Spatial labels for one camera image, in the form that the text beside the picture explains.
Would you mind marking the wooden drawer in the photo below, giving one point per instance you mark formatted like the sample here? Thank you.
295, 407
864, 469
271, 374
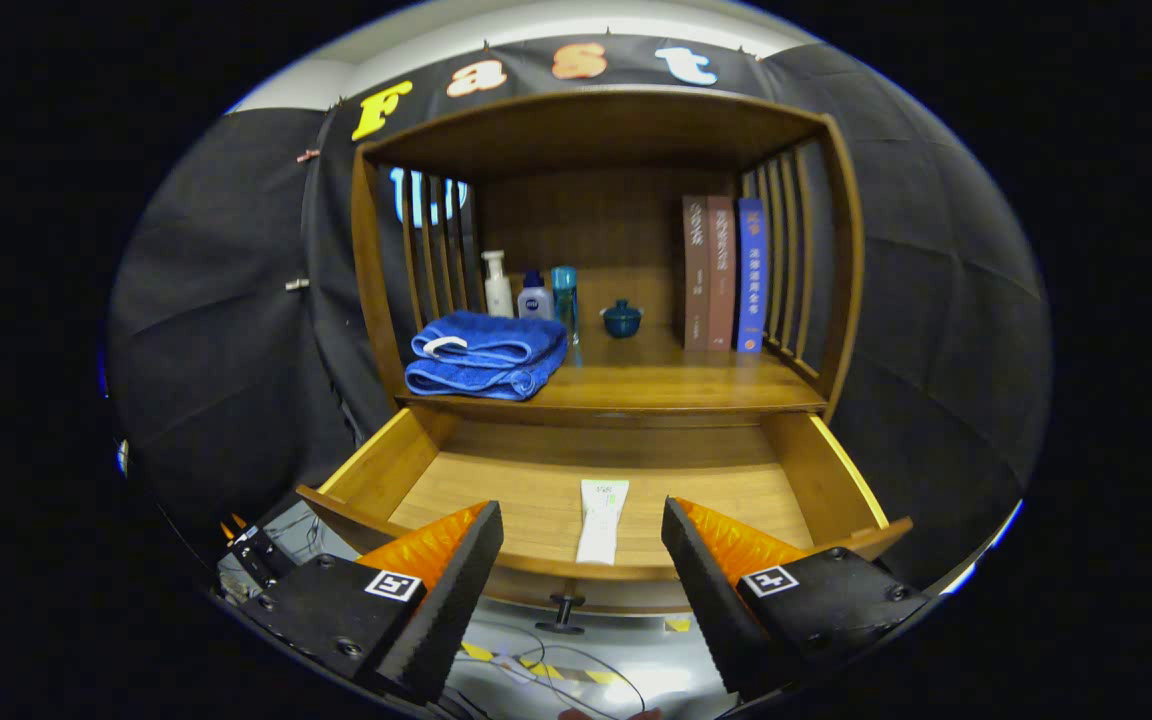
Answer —
536, 480

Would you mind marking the white pump bottle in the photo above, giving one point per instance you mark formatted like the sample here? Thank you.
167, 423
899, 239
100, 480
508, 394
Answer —
498, 295

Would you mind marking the wooden countertop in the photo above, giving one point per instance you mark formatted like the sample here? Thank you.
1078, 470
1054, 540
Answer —
676, 380

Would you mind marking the blue folded towel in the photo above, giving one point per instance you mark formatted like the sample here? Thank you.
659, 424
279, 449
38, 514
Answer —
486, 350

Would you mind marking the dark brown book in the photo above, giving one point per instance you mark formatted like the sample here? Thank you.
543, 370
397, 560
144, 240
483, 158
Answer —
695, 280

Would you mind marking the clear bottle blue cap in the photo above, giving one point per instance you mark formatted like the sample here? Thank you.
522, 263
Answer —
565, 300

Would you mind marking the dark blue lidded bowl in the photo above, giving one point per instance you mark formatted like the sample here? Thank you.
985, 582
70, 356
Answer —
622, 322

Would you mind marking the small yellow tape piece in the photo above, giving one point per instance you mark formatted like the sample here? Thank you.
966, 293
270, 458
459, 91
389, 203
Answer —
677, 625

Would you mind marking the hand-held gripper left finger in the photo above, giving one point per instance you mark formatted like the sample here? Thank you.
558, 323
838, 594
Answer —
446, 610

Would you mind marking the white green tube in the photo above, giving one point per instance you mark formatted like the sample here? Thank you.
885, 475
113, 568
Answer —
601, 520

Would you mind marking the blue book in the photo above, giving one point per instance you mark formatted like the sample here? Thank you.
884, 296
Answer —
751, 280

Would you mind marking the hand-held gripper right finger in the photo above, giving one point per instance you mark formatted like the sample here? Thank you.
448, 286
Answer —
711, 600

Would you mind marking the yellow black striped floor tape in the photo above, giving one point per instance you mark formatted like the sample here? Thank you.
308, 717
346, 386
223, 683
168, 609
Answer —
476, 651

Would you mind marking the reddish brown book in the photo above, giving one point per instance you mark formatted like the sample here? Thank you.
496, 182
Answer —
722, 280

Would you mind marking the black electronic box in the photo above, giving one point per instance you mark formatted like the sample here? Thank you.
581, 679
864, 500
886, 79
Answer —
256, 560

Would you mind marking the white lotion bottle blue cap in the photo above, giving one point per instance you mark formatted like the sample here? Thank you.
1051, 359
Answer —
535, 303

